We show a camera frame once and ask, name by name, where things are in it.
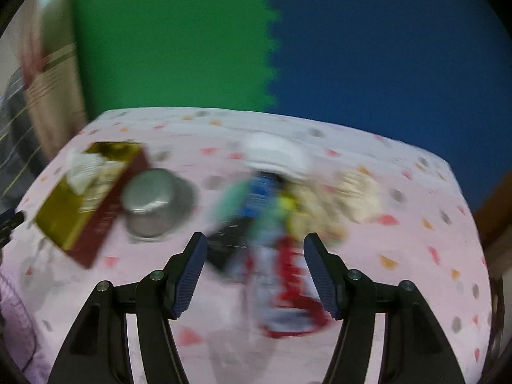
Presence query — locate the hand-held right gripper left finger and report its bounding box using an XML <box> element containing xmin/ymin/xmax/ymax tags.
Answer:
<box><xmin>48</xmin><ymin>232</ymin><xmax>209</xmax><ymax>384</ymax></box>

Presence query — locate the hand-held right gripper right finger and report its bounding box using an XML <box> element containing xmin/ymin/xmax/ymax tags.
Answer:
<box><xmin>303</xmin><ymin>232</ymin><xmax>467</xmax><ymax>384</ymax></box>

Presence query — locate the teal fluffy scrunchie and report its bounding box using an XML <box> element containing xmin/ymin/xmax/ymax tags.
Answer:
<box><xmin>208</xmin><ymin>180</ymin><xmax>251</xmax><ymax>225</ymax></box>

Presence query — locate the black soft item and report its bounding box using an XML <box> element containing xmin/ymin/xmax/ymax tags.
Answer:
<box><xmin>206</xmin><ymin>216</ymin><xmax>251</xmax><ymax>276</ymax></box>

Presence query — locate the blue soft item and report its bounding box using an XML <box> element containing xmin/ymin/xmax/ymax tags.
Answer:
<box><xmin>246</xmin><ymin>172</ymin><xmax>281</xmax><ymax>217</ymax></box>

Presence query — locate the beige fluffy item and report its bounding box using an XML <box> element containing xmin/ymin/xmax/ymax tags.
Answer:
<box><xmin>288</xmin><ymin>186</ymin><xmax>347</xmax><ymax>244</ymax></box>

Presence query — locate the steel bowl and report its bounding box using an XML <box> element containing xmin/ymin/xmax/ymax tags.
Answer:
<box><xmin>121</xmin><ymin>169</ymin><xmax>197</xmax><ymax>241</ymax></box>

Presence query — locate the pink patterned tablecloth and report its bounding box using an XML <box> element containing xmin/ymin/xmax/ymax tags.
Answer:
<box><xmin>0</xmin><ymin>107</ymin><xmax>492</xmax><ymax>384</ymax></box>

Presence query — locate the red and gold box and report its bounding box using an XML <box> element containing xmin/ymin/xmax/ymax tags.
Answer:
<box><xmin>34</xmin><ymin>141</ymin><xmax>150</xmax><ymax>269</ymax></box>

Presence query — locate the white bowl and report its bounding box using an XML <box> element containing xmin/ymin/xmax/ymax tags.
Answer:
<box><xmin>242</xmin><ymin>134</ymin><xmax>310</xmax><ymax>177</ymax></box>

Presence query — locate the white tissue paper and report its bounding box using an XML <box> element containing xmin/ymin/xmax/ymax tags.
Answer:
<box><xmin>66</xmin><ymin>150</ymin><xmax>105</xmax><ymax>188</ymax></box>

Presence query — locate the brown foam mat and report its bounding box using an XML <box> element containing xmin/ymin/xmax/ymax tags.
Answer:
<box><xmin>474</xmin><ymin>180</ymin><xmax>512</xmax><ymax>249</ymax></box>

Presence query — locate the blue foam mat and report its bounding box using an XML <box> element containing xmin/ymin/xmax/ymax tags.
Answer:
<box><xmin>264</xmin><ymin>0</ymin><xmax>512</xmax><ymax>212</ymax></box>

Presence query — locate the green foam mat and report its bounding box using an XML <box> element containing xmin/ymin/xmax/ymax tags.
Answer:
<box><xmin>70</xmin><ymin>0</ymin><xmax>281</xmax><ymax>118</ymax></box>

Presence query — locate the beige curtain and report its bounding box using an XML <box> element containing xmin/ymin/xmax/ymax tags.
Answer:
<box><xmin>8</xmin><ymin>0</ymin><xmax>91</xmax><ymax>161</ymax></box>

